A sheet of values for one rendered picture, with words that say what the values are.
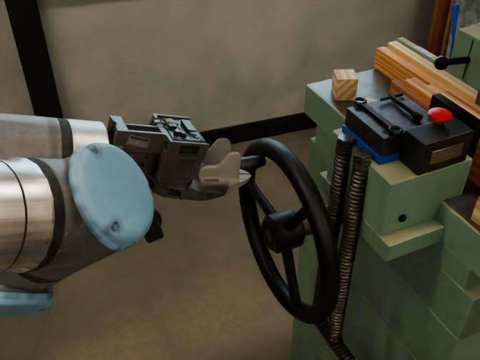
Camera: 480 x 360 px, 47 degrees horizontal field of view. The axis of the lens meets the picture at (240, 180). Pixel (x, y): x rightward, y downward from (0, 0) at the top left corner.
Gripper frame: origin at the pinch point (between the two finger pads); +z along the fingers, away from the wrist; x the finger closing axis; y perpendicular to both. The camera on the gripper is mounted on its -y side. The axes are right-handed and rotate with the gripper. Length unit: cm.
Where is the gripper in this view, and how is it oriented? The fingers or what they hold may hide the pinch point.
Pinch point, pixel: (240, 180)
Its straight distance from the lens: 77.4
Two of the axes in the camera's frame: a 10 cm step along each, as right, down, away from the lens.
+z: 8.6, 0.3, 5.2
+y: 3.1, -8.3, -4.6
